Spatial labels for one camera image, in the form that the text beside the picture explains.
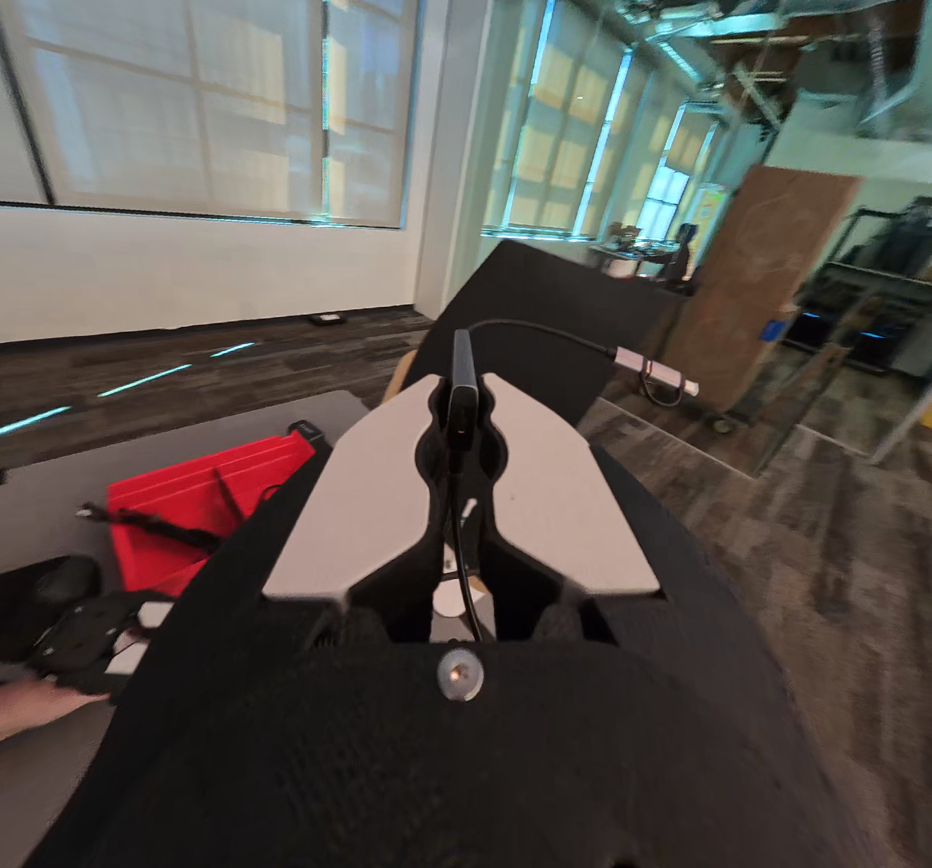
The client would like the window with white blind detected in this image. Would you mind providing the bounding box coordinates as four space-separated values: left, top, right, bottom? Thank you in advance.
482 0 729 239
0 0 427 228

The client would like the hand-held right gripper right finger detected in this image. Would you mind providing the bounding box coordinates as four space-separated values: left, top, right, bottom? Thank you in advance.
481 375 664 643

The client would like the black metal shelf rack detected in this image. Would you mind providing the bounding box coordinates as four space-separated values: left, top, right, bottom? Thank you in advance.
790 201 932 381

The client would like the person's left hand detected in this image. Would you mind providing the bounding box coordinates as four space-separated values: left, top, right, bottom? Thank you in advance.
0 679 112 741

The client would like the red plastic bin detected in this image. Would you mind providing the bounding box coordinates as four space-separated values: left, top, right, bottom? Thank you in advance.
108 431 323 596

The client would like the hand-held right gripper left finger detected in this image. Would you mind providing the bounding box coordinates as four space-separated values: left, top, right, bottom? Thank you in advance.
259 375 445 643

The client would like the silver usb hub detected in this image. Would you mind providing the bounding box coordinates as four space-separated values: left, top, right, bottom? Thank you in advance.
448 319 701 457

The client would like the black backdrop board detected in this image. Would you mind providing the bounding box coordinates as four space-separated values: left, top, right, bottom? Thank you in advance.
382 240 689 441

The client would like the black fabric pad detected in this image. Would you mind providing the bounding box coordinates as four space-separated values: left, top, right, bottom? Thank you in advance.
0 555 103 661

